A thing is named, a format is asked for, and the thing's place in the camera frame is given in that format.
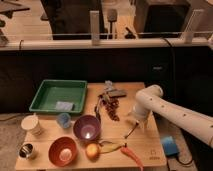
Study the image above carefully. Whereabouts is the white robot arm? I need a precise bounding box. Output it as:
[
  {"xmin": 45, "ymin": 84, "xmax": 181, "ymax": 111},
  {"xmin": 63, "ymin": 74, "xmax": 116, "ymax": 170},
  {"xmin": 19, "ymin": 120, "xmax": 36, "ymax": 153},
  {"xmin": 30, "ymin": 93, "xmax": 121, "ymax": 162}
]
[{"xmin": 131, "ymin": 85, "xmax": 213, "ymax": 148}]

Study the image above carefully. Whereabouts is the yellow banana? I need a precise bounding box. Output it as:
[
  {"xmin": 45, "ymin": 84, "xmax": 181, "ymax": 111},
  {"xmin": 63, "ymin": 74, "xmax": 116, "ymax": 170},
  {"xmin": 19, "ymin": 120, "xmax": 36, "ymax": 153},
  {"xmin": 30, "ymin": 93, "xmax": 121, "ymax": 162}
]
[{"xmin": 98, "ymin": 140, "xmax": 122, "ymax": 154}]

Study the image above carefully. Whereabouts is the white paper cup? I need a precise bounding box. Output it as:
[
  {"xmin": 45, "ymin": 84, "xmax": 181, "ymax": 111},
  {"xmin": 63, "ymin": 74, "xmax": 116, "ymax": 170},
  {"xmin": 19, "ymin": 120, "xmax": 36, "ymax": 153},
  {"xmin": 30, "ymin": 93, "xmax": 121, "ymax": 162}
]
[{"xmin": 21, "ymin": 115, "xmax": 42, "ymax": 135}]

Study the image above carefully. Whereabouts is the orange carrot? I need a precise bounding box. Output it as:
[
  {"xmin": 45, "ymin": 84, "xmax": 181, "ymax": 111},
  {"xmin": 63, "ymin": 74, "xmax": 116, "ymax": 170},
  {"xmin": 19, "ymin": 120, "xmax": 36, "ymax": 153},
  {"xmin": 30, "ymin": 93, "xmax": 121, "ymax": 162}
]
[{"xmin": 120, "ymin": 147, "xmax": 144, "ymax": 171}]

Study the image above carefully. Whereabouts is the black cabinet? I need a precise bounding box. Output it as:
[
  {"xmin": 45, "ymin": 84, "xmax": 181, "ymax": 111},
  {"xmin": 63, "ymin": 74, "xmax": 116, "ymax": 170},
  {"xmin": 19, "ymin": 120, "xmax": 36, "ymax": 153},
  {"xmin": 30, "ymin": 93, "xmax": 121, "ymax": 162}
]
[{"xmin": 134, "ymin": 0, "xmax": 190, "ymax": 33}]

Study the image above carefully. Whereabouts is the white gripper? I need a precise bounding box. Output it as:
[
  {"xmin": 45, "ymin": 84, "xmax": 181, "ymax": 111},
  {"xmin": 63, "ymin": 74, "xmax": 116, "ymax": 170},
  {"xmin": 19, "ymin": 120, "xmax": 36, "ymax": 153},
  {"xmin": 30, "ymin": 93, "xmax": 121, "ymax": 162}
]
[{"xmin": 129, "ymin": 105, "xmax": 150, "ymax": 131}]

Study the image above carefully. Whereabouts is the metal cup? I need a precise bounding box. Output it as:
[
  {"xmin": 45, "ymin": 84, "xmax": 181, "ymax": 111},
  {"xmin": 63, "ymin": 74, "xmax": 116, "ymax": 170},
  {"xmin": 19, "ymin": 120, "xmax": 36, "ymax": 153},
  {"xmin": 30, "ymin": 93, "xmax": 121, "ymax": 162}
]
[{"xmin": 19, "ymin": 143, "xmax": 36, "ymax": 159}]

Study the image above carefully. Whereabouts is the red yellow apple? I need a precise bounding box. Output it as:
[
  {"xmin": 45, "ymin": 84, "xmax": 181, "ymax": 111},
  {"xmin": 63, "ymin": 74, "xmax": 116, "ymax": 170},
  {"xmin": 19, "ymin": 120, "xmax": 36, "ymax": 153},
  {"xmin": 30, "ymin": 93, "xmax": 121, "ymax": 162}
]
[{"xmin": 85, "ymin": 143, "xmax": 100, "ymax": 159}]

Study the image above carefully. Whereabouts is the red bowl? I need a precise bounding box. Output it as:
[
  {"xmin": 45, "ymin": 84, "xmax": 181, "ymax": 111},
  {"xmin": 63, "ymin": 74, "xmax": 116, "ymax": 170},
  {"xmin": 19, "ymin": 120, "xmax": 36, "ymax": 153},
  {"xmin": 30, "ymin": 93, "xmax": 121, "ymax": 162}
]
[{"xmin": 48, "ymin": 137, "xmax": 77, "ymax": 167}]

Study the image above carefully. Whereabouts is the blue small cup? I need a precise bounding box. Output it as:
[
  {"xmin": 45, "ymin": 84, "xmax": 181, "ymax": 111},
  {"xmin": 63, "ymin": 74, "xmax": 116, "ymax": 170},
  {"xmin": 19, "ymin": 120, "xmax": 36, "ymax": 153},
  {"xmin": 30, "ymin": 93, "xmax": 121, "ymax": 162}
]
[{"xmin": 56, "ymin": 113, "xmax": 71, "ymax": 129}]

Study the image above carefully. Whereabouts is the green plastic tray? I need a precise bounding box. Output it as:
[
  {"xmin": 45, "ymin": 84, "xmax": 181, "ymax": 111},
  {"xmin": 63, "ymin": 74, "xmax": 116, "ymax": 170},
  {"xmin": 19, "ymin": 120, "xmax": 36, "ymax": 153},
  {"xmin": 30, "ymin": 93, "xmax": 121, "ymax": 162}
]
[{"xmin": 29, "ymin": 79, "xmax": 87, "ymax": 115}]

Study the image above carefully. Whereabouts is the purple bowl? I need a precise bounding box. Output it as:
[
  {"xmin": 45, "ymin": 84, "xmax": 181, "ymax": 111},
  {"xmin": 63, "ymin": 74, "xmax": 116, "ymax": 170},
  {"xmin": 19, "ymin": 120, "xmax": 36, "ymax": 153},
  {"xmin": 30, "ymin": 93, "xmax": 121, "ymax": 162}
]
[{"xmin": 73, "ymin": 115, "xmax": 101, "ymax": 141}]

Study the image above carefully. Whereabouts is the blue tape roll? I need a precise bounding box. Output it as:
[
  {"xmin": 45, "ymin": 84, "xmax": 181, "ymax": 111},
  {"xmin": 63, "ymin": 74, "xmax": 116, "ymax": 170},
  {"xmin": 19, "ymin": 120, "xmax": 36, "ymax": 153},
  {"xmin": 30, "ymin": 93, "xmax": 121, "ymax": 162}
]
[{"xmin": 161, "ymin": 136, "xmax": 179, "ymax": 156}]

